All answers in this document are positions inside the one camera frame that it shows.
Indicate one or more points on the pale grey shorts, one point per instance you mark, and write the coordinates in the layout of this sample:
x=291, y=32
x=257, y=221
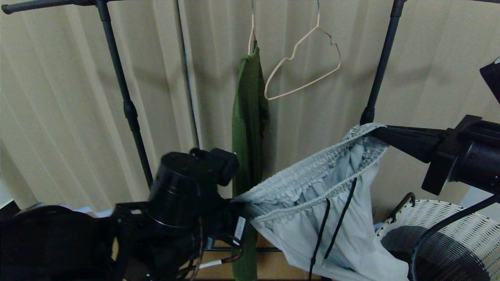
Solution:
x=351, y=242

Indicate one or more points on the green printed sleeveless shirt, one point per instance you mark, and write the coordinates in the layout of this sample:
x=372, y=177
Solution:
x=246, y=117

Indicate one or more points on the beige curtain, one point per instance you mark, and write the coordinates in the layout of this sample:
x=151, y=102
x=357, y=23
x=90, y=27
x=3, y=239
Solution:
x=58, y=97

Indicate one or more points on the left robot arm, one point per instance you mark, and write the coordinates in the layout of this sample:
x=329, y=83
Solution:
x=47, y=242

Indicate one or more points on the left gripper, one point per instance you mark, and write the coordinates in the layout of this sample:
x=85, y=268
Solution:
x=230, y=222

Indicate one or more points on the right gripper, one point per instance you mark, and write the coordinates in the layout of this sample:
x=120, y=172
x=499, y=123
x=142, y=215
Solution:
x=472, y=156

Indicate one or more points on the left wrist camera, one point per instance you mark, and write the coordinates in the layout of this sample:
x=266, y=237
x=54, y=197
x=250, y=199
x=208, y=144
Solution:
x=222, y=164

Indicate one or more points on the pink clothes hanger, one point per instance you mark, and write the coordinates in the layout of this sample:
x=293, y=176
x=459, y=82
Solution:
x=266, y=96
x=250, y=39

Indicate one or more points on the white laundry basket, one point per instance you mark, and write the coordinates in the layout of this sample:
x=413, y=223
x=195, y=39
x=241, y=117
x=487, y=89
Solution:
x=468, y=242

